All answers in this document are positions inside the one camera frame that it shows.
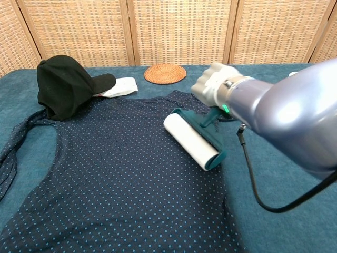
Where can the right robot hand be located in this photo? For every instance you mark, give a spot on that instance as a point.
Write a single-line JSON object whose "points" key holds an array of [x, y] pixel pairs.
{"points": [[214, 83]]}

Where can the teal lint roller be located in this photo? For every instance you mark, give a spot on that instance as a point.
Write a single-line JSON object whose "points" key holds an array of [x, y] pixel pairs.
{"points": [[190, 138]]}

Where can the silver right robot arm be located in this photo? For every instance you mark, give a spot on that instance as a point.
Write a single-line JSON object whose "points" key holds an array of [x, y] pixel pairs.
{"points": [[289, 110]]}

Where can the round woven rattan coaster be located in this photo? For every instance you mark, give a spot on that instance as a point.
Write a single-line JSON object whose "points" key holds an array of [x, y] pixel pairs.
{"points": [[165, 74]]}

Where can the woven rattan folding screen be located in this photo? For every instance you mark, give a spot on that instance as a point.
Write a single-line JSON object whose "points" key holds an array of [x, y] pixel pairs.
{"points": [[168, 31]]}

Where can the cream plastic tray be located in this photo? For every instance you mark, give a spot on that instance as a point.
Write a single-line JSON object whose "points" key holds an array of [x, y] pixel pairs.
{"points": [[293, 74]]}

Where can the white folded cloth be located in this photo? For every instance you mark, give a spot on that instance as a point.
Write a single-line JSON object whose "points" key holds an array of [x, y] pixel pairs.
{"points": [[123, 87]]}

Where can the navy polka dot shirt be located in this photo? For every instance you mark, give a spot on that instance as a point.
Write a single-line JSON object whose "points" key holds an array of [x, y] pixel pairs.
{"points": [[118, 171]]}

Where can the black baseball cap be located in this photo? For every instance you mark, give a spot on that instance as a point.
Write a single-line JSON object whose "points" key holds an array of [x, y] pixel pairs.
{"points": [[63, 84]]}

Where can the teal tablecloth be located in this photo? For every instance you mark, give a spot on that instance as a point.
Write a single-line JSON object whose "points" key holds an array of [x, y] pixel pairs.
{"points": [[276, 224]]}

